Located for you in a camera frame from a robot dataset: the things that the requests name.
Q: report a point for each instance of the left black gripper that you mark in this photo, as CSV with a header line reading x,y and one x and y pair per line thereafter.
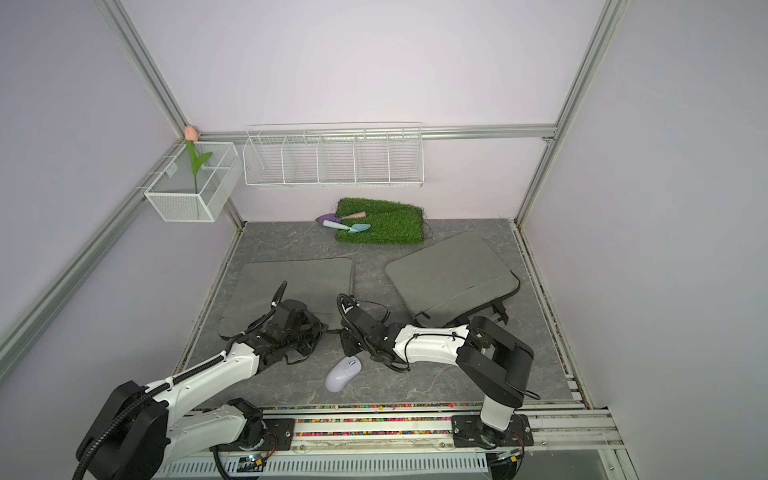
x,y
317,327

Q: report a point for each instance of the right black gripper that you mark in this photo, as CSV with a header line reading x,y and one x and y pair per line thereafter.
x,y
344,338

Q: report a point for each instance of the white computer mouse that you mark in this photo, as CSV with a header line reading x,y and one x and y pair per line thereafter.
x,y
342,374

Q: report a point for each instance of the grey laptop bag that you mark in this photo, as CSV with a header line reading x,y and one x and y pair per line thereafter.
x,y
447,283
316,283

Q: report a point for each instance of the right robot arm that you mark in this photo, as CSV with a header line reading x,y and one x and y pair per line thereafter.
x,y
496,361

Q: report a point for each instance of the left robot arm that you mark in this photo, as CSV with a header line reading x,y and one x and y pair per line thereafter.
x,y
142,428

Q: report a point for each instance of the teal garden trowel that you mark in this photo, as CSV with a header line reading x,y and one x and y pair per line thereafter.
x,y
355,228

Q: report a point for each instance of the green artificial grass mat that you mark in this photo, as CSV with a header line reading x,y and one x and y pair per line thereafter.
x,y
391,223

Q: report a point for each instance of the purple pink garden trowel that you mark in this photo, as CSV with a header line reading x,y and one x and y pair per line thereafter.
x,y
338,219

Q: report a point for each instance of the small white mesh basket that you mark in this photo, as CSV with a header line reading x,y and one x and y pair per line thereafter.
x,y
172,193

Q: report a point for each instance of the pink artificial tulip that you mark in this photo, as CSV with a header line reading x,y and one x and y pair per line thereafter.
x,y
197,160

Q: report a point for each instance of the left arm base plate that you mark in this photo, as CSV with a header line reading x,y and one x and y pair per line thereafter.
x,y
269,434

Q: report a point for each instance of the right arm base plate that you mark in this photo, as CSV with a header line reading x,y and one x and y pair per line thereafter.
x,y
469,431

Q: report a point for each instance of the long white wire basket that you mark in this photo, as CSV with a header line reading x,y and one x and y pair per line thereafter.
x,y
287,161

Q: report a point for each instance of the white vented cable duct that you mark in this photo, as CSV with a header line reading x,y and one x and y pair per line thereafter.
x,y
373,465

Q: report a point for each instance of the aluminium front rail frame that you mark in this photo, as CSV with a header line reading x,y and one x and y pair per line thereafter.
x,y
401,429

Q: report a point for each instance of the aluminium wall rail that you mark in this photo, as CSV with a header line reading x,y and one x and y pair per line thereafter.
x,y
371,129

